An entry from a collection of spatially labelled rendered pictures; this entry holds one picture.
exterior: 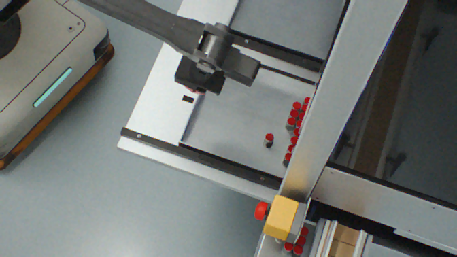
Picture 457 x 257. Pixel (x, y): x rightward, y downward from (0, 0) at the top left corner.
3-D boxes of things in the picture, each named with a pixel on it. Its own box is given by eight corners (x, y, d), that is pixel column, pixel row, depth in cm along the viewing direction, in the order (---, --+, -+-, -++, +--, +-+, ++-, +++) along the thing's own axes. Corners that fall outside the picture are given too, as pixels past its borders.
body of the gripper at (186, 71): (217, 97, 153) (226, 83, 146) (172, 79, 152) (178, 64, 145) (228, 71, 155) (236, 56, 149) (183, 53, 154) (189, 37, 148)
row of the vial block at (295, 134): (311, 106, 182) (314, 98, 178) (290, 169, 175) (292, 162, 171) (302, 103, 182) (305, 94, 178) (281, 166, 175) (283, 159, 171)
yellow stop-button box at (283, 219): (302, 214, 162) (307, 204, 156) (293, 244, 159) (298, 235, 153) (270, 203, 163) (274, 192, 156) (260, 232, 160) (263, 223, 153)
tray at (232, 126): (342, 102, 183) (345, 96, 180) (313, 194, 173) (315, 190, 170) (214, 59, 186) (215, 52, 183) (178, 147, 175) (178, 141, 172)
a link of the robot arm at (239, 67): (215, 20, 136) (198, 62, 135) (272, 45, 137) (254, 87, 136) (209, 32, 148) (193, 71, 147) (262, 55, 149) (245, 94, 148)
